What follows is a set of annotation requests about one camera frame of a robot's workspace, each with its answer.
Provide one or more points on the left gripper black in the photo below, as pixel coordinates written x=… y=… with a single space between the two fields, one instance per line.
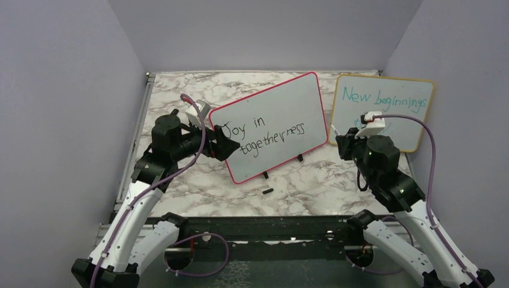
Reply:
x=223 y=147

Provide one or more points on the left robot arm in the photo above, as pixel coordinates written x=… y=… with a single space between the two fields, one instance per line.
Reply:
x=121 y=258

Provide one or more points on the red framed whiteboard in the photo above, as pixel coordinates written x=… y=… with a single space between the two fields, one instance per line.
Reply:
x=273 y=126

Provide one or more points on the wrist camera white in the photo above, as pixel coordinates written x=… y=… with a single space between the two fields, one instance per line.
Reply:
x=194 y=116
x=372 y=124

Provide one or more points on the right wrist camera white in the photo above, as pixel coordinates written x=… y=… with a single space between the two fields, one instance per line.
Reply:
x=372 y=124

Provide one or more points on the yellow framed written whiteboard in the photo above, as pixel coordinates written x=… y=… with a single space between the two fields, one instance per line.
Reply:
x=356 y=94

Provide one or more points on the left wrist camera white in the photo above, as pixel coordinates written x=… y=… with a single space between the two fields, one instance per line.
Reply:
x=194 y=116

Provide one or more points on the black whiteboard marker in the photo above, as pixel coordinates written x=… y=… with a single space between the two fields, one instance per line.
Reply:
x=335 y=130

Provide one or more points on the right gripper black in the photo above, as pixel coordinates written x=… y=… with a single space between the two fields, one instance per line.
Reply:
x=346 y=141

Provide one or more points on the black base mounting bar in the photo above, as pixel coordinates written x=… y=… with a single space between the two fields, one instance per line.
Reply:
x=273 y=238

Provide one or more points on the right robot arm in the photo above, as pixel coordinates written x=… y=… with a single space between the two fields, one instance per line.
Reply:
x=437 y=262

